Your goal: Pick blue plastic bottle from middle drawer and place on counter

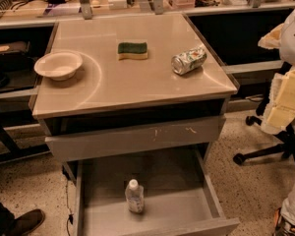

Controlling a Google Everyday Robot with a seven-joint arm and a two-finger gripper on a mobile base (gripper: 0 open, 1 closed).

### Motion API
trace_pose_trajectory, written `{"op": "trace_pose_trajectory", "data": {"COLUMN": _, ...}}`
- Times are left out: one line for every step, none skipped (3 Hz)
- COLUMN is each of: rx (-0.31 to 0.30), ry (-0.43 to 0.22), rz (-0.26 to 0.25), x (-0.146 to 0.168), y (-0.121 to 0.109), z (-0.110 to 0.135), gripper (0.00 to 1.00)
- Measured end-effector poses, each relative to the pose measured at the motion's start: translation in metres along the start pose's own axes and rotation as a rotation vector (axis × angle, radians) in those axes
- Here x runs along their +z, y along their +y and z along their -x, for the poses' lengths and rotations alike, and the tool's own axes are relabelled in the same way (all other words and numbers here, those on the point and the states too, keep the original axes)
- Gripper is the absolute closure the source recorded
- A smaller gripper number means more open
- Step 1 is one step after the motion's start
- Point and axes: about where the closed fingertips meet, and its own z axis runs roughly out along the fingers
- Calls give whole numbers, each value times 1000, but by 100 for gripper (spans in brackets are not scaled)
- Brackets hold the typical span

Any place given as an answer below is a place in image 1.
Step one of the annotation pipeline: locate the white paper bowl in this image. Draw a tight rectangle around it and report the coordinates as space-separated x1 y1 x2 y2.
34 51 83 81

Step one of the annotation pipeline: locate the black office chair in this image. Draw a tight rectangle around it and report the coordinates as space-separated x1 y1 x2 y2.
233 61 295 177

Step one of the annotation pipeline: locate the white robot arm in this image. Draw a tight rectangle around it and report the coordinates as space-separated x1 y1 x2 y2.
259 9 295 236

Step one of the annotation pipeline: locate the open grey middle drawer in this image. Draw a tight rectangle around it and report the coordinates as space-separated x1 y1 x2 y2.
73 147 239 236

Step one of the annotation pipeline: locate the black floor cable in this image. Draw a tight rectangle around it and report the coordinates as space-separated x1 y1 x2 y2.
62 174 75 236

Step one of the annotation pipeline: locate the crushed soda can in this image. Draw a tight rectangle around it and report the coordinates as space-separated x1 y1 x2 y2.
171 47 207 76

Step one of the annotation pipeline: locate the clear plastic water bottle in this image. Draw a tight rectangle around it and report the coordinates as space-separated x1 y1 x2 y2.
125 179 145 213

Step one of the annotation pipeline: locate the grey drawer cabinet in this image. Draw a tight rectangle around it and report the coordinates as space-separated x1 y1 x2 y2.
32 14 237 180

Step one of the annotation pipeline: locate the closed grey top drawer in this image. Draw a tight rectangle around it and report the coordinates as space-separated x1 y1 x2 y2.
45 115 225 162

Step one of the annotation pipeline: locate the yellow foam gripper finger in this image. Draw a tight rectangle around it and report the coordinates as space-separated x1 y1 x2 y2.
261 66 295 135
258 24 283 49

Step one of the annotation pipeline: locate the brown shoe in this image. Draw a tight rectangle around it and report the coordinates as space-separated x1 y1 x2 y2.
4 209 45 236

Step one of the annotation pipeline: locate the green yellow sponge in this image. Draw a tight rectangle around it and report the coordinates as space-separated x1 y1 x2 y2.
117 42 148 60

